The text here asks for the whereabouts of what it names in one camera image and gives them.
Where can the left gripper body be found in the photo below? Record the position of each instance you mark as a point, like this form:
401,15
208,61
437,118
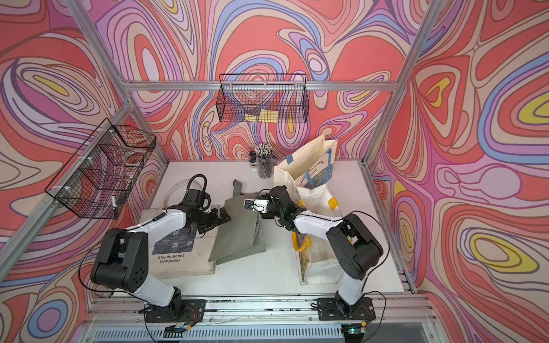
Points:
206,220

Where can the olive green canvas bag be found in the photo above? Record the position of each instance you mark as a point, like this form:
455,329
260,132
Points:
240,237

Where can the cream canvas tote bag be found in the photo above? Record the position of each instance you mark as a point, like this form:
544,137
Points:
183,253

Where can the white yellow-handled bag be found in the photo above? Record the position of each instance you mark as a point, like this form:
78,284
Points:
317,261

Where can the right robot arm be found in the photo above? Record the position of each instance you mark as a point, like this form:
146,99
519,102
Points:
355,247

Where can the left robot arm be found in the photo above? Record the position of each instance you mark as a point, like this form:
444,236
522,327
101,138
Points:
122,261

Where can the black cup of sticks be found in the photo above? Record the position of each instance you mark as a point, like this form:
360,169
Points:
264,160

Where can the yellow sticky notes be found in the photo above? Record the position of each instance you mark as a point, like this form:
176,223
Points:
263,116

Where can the cream blue-handled tote bag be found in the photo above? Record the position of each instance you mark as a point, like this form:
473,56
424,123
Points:
306,171

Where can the black wire basket back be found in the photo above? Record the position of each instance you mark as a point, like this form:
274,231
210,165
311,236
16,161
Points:
292,103

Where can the black wire basket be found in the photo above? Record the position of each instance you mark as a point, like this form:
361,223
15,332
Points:
292,103
101,177

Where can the black wire basket left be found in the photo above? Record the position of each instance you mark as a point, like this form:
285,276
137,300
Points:
101,177

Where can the aluminium frame crossbar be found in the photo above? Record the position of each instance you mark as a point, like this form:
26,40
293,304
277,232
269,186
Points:
215,85

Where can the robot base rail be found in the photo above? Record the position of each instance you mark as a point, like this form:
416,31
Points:
399,318

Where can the aluminium frame post left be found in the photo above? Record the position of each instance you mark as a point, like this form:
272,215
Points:
87,27

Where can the aluminium frame post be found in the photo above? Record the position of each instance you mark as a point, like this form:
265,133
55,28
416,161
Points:
433,12
87,27

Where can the aluminium frame post right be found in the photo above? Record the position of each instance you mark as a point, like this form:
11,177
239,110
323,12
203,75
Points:
433,12

